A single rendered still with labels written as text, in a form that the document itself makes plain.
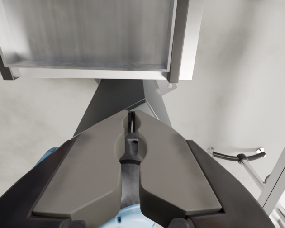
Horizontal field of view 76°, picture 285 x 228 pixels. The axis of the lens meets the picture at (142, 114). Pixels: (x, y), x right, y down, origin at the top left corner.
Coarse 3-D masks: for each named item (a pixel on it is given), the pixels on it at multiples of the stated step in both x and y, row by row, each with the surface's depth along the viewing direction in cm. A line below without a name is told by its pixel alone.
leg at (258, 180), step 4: (244, 160) 144; (244, 164) 142; (248, 164) 140; (248, 168) 137; (252, 168) 136; (248, 172) 136; (252, 172) 133; (252, 176) 131; (256, 176) 129; (256, 180) 128; (260, 180) 126; (256, 184) 127; (260, 184) 124; (264, 184) 123; (260, 188) 123; (276, 208) 110; (280, 208) 108; (276, 212) 109; (280, 212) 107; (284, 212) 106; (280, 216) 106; (284, 216) 104; (284, 220) 104
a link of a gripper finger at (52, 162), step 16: (64, 144) 9; (48, 160) 8; (32, 176) 7; (48, 176) 7; (16, 192) 6; (32, 192) 6; (0, 208) 6; (16, 208) 6; (32, 208) 6; (0, 224) 5; (16, 224) 5; (32, 224) 6; (48, 224) 6; (64, 224) 6
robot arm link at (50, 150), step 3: (54, 147) 35; (57, 147) 35; (48, 150) 34; (51, 150) 34; (54, 150) 34; (45, 153) 33; (48, 153) 32; (42, 156) 32; (45, 156) 32; (39, 159) 32; (42, 159) 31
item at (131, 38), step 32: (0, 0) 27; (32, 0) 27; (64, 0) 27; (96, 0) 28; (128, 0) 28; (160, 0) 28; (0, 32) 27; (32, 32) 29; (64, 32) 30; (96, 32) 30; (128, 32) 30; (160, 32) 30; (32, 64) 29; (64, 64) 30; (96, 64) 31; (128, 64) 32; (160, 64) 33
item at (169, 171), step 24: (144, 120) 11; (144, 144) 10; (168, 144) 9; (144, 168) 8; (168, 168) 8; (192, 168) 8; (144, 192) 7; (168, 192) 7; (192, 192) 7; (168, 216) 7
